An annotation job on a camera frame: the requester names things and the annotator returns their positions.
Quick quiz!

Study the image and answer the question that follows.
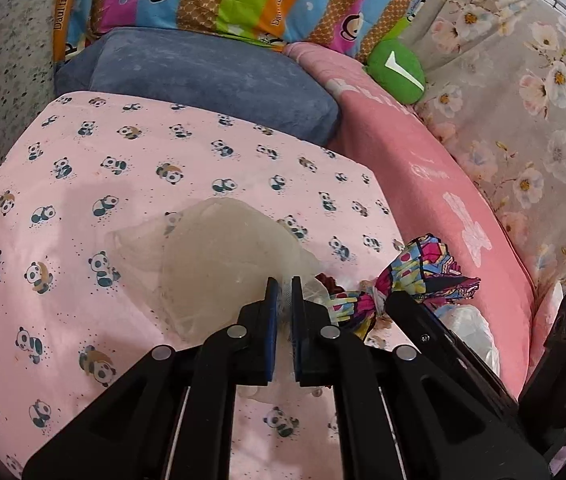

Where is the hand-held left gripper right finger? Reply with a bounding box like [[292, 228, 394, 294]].
[[290, 275, 551, 480]]

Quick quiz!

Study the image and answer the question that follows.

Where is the pink pillow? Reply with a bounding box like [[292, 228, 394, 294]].
[[530, 280, 564, 366]]

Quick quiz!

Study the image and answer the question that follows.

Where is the white plastic bag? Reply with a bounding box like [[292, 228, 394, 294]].
[[435, 304, 501, 378]]

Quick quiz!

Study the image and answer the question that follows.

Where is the dark red cloth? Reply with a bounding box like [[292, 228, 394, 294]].
[[315, 272, 349, 293]]

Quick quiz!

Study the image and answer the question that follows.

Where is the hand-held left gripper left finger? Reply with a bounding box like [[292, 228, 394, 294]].
[[22, 277, 280, 480]]

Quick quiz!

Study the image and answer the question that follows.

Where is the colourful patterned cloth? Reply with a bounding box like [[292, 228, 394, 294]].
[[330, 234, 481, 341]]

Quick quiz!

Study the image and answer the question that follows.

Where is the grey floral quilt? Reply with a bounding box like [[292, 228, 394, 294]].
[[403, 0, 566, 291]]

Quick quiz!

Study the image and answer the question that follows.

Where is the pink blanket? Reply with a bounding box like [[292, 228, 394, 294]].
[[283, 42, 536, 401]]

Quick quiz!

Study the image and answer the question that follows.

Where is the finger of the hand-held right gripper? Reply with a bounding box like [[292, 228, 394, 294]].
[[387, 290, 522, 414]]

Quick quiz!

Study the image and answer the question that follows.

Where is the translucent plastic bag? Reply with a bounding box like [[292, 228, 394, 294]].
[[106, 197, 336, 401]]

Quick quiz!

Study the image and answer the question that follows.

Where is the blue cushion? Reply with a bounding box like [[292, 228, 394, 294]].
[[54, 27, 341, 146]]

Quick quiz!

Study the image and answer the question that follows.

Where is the green round cushion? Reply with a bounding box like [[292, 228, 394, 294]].
[[365, 37, 428, 106]]

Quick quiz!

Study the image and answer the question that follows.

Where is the pink panda print cloth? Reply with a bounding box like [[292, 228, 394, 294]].
[[0, 91, 414, 480]]

